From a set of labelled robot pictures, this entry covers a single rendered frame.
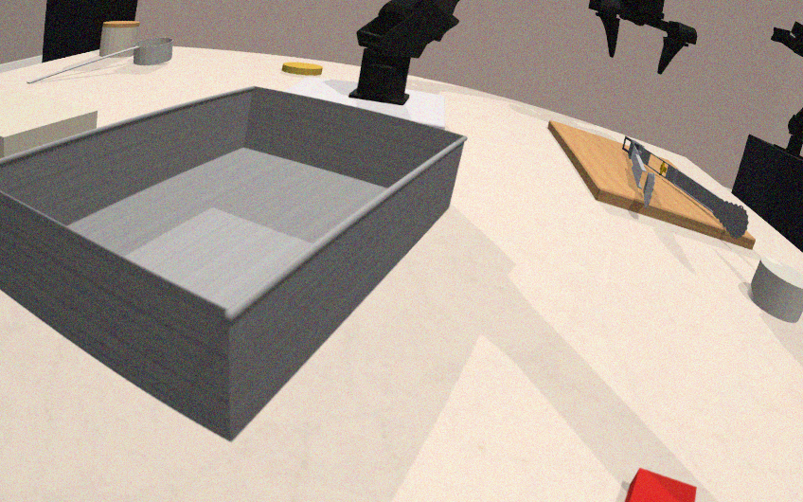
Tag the cream jar with wooden lid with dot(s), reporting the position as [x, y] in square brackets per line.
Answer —
[117, 36]

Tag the cream flat square slab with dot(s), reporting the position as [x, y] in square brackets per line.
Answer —
[28, 121]

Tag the wooden board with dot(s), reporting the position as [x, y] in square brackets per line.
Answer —
[606, 170]

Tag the red block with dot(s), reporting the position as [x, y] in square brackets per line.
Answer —
[652, 487]

